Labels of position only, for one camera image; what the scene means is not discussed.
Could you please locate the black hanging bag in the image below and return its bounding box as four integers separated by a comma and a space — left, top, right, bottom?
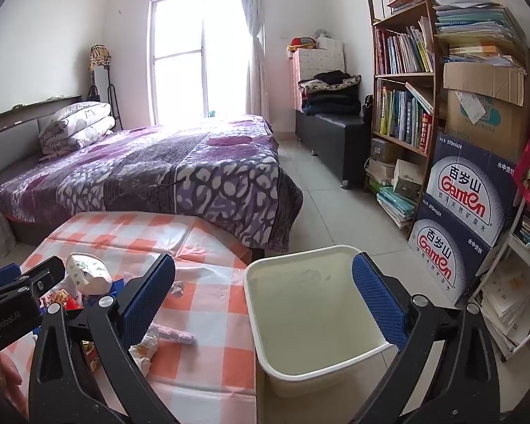
361, 95, 374, 131

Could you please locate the white orange wrapper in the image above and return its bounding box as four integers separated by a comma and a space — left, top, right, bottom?
129, 333, 160, 376

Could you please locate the stack of papers and folders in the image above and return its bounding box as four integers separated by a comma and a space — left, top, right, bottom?
434, 0, 529, 70

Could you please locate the pink white drawer cabinet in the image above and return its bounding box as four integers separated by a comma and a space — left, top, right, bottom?
287, 48, 346, 111

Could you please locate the grey cardboard box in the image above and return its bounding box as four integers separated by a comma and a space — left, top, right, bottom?
369, 138, 402, 164

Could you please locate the bed with purple blanket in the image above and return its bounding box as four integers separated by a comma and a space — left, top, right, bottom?
0, 115, 304, 254

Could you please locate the black cable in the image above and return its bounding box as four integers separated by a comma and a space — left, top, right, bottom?
152, 172, 196, 192

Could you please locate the row of thin colourful books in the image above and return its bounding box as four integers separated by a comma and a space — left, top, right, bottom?
375, 17, 435, 75

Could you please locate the white curtain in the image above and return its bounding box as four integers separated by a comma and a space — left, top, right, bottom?
237, 0, 268, 118

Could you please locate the folded white patterned quilt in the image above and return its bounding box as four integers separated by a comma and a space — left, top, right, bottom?
37, 101, 116, 158

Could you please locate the stack of green books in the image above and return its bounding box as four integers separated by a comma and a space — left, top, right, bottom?
377, 185, 418, 229

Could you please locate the wooden bookshelf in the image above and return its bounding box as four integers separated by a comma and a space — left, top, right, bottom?
366, 0, 448, 195

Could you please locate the orange checkered tablecloth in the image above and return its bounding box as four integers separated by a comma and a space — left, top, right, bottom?
0, 212, 259, 424

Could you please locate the brown cardboard box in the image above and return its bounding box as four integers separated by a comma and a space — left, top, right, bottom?
442, 59, 530, 152

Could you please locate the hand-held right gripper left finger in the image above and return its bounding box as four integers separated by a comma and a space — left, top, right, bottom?
29, 254, 177, 424

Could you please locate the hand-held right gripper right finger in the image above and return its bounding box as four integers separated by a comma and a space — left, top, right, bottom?
351, 252, 502, 424

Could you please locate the red snack wrapper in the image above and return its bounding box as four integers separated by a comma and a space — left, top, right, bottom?
48, 289, 86, 315

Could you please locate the window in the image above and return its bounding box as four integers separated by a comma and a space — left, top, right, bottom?
149, 0, 252, 125

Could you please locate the white paper ball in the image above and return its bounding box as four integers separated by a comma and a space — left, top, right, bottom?
65, 253, 114, 296

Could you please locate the plaid cloth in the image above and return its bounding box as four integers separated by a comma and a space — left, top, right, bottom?
88, 45, 112, 71

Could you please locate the stack of folded clothes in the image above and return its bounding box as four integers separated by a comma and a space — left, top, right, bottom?
298, 71, 363, 118

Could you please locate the black leather bench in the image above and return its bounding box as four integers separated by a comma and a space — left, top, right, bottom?
295, 110, 370, 187

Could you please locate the stack of white books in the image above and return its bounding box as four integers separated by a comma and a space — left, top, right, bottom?
366, 159, 396, 187

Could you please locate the dark bed headboard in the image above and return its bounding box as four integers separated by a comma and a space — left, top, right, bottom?
0, 95, 83, 177

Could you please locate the white paper box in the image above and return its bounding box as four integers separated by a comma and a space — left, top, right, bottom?
391, 159, 425, 199

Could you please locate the pile of books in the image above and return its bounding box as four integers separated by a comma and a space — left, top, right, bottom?
386, 0, 421, 14

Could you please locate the pink knitted strip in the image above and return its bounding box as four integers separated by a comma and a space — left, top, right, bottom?
148, 322, 197, 346

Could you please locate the stack of white papers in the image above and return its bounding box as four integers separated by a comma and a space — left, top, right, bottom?
481, 256, 530, 355

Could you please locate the white plastic trash bin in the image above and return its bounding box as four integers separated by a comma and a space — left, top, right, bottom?
245, 244, 400, 399

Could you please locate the row of thick books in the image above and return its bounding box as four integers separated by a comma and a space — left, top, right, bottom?
375, 80, 435, 151

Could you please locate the blue white water carton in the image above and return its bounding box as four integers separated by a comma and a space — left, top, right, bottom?
425, 132, 524, 248
408, 192, 507, 305

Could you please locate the black metal coat rack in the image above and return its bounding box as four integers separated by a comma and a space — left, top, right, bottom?
87, 45, 123, 131

